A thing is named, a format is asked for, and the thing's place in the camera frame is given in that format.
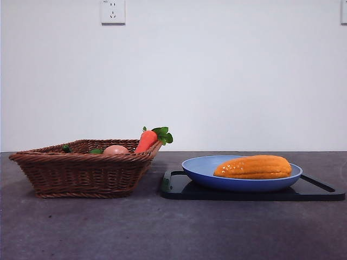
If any dark green rectangular tray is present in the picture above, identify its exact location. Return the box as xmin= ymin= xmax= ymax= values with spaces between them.
xmin=159 ymin=169 xmax=346 ymax=202

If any brown woven wicker basket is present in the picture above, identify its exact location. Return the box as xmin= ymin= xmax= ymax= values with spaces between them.
xmin=8 ymin=139 xmax=163 ymax=199

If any blue round plate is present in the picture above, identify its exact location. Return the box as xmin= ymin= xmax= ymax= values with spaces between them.
xmin=181 ymin=155 xmax=304 ymax=193

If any brown egg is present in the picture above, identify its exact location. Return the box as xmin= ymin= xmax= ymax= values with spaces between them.
xmin=102 ymin=145 xmax=130 ymax=156

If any orange carrot with green leaves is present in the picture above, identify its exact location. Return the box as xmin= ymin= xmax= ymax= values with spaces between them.
xmin=134 ymin=126 xmax=174 ymax=154

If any orange-yellow corn cob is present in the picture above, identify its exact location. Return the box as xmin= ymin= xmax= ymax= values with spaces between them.
xmin=213 ymin=154 xmax=293 ymax=180

